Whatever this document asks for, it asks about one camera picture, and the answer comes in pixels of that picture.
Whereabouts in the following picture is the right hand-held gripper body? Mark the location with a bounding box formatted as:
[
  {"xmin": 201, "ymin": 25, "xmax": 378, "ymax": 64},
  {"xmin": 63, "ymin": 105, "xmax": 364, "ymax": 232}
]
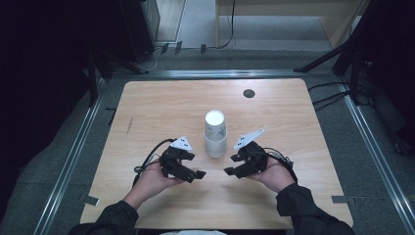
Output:
[{"xmin": 233, "ymin": 128, "xmax": 270, "ymax": 174}]

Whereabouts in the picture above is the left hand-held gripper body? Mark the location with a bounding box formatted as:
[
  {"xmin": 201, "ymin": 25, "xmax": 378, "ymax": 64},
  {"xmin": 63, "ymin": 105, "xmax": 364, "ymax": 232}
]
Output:
[{"xmin": 159, "ymin": 136, "xmax": 194, "ymax": 180}]

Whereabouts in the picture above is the person's left hand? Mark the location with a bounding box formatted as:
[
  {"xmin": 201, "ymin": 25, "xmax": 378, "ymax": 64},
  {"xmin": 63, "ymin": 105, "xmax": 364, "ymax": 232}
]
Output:
[{"xmin": 135, "ymin": 160, "xmax": 184, "ymax": 201}]

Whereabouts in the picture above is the person's right hand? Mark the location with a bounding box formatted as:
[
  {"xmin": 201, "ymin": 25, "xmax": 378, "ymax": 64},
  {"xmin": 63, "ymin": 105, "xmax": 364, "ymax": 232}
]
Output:
[{"xmin": 246, "ymin": 156, "xmax": 297, "ymax": 194}]

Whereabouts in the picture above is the black metal stand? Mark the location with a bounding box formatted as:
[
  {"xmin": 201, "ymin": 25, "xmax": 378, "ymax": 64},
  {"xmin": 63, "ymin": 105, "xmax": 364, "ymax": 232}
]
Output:
[{"xmin": 86, "ymin": 48, "xmax": 150, "ymax": 109}]

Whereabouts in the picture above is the black tripod stand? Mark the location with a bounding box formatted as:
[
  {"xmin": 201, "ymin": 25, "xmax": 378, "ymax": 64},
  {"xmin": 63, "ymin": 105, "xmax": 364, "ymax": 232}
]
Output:
[{"xmin": 293, "ymin": 0, "xmax": 373, "ymax": 106}]

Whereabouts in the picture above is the black cabinet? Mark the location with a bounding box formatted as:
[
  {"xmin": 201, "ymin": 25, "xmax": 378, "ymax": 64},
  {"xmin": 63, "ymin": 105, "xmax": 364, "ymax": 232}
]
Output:
[{"xmin": 118, "ymin": 0, "xmax": 161, "ymax": 64}]

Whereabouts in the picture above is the dark curtain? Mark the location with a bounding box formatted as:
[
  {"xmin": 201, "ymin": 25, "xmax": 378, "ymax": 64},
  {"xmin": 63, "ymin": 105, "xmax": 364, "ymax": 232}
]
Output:
[
  {"xmin": 0, "ymin": 0, "xmax": 94, "ymax": 216},
  {"xmin": 368, "ymin": 0, "xmax": 415, "ymax": 155}
]

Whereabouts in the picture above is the light wooden furniture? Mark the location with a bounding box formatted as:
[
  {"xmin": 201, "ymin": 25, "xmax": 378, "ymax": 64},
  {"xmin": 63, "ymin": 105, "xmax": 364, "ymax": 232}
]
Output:
[{"xmin": 214, "ymin": 0, "xmax": 371, "ymax": 50}]

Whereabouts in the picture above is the left hand-held gripper cable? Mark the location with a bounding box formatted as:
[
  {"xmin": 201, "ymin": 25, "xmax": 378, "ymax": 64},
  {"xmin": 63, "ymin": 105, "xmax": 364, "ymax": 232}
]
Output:
[{"xmin": 131, "ymin": 138, "xmax": 177, "ymax": 188}]

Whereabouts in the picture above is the hand-held gripper cable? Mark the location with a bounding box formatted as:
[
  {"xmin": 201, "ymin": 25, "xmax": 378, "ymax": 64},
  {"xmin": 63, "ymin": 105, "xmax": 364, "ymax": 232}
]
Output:
[
  {"xmin": 262, "ymin": 147, "xmax": 299, "ymax": 184},
  {"xmin": 131, "ymin": 138, "xmax": 177, "ymax": 188}
]

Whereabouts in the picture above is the right hand-held gripper cable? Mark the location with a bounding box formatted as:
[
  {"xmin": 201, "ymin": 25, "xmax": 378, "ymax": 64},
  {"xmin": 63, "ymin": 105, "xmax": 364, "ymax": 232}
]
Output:
[{"xmin": 262, "ymin": 147, "xmax": 299, "ymax": 184}]

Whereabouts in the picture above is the aluminium floor rail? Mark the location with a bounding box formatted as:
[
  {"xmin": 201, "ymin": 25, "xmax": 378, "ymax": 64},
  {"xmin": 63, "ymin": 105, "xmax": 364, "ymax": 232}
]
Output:
[
  {"xmin": 337, "ymin": 79, "xmax": 415, "ymax": 235},
  {"xmin": 32, "ymin": 77, "xmax": 111, "ymax": 235},
  {"xmin": 111, "ymin": 69, "xmax": 336, "ymax": 80}
]

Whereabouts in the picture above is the black floor cable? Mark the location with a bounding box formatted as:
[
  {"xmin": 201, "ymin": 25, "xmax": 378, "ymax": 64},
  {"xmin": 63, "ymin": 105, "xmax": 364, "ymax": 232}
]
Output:
[
  {"xmin": 307, "ymin": 81, "xmax": 350, "ymax": 93},
  {"xmin": 312, "ymin": 91, "xmax": 350, "ymax": 112}
]

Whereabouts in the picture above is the white floor cable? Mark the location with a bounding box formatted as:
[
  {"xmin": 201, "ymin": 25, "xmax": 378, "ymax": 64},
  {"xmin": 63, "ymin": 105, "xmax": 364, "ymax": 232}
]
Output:
[{"xmin": 143, "ymin": 45, "xmax": 164, "ymax": 71}]

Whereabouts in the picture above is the hanging black cable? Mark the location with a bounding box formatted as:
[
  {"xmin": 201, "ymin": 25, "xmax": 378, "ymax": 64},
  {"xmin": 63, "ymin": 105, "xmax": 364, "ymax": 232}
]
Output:
[{"xmin": 217, "ymin": 0, "xmax": 237, "ymax": 50}]

